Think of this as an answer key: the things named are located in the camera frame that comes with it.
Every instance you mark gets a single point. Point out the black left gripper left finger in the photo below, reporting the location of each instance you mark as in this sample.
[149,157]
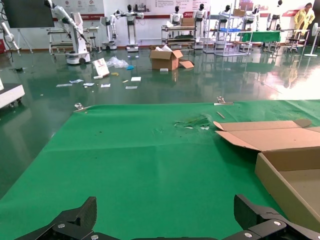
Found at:
[80,220]

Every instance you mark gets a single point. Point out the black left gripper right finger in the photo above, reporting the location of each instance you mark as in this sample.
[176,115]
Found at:
[255,220]

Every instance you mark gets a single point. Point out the white robot arm on base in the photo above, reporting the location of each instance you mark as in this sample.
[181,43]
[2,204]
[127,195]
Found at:
[77,47]

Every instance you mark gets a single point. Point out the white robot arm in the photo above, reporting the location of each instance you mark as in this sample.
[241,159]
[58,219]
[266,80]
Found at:
[8,35]

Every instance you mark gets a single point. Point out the cardboard box with round hole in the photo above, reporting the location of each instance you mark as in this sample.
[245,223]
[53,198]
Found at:
[275,140]

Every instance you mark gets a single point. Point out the small closed cardboard box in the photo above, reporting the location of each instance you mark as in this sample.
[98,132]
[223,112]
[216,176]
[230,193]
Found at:
[239,13]
[187,22]

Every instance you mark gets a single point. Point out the green table cloth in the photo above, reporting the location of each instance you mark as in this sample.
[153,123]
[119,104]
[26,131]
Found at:
[137,162]

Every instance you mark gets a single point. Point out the thin wooden stick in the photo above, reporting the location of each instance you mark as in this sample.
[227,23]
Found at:
[220,115]

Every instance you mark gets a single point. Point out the metal cloth clamp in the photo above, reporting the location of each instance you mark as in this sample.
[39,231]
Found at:
[222,102]
[81,108]

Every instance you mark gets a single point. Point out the torn clear plastic scrap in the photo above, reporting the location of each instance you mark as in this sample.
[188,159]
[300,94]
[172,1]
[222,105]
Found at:
[195,122]

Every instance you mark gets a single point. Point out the white paper sheet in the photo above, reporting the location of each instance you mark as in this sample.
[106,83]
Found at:
[136,79]
[64,85]
[88,84]
[76,81]
[105,85]
[131,87]

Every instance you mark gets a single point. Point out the white machine base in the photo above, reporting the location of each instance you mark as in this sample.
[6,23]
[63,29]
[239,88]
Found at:
[10,93]

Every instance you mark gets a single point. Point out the white red booklet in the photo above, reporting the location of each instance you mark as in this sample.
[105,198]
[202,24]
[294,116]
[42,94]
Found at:
[101,67]

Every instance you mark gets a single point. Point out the blue scrap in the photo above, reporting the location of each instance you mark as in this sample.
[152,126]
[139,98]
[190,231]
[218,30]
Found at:
[130,67]

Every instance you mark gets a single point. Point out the clear plastic bag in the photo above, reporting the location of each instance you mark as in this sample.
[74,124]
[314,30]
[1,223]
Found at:
[116,62]

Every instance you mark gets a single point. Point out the white foam block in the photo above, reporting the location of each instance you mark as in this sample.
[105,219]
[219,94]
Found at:
[164,70]

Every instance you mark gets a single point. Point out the metal storage rack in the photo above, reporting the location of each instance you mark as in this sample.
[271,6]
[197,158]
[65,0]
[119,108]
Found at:
[226,48]

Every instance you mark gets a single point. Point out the large open shipping carton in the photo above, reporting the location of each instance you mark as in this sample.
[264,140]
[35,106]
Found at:
[162,61]

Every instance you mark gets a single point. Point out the black stool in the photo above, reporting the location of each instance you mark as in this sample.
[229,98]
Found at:
[93,40]

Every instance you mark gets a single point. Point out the green covered table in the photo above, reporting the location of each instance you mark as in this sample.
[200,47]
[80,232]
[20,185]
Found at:
[260,36]

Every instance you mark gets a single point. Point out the red fire extinguisher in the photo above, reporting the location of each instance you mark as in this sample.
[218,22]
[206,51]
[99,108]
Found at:
[2,46]

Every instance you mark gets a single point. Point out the blue plastic bin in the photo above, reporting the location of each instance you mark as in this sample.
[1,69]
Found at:
[230,30]

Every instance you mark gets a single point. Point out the white standing fan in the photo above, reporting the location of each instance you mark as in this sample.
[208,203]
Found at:
[315,32]

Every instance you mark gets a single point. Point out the metal shelf cart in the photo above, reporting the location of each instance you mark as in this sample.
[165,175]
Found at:
[178,37]

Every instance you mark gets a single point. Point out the person in yellow coat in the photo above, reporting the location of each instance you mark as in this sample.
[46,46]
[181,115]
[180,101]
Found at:
[303,17]

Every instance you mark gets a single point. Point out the black display screen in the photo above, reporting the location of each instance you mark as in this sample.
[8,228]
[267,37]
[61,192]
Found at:
[27,12]

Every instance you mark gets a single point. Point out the white workbench frame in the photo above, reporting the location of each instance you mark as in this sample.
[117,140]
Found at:
[57,43]

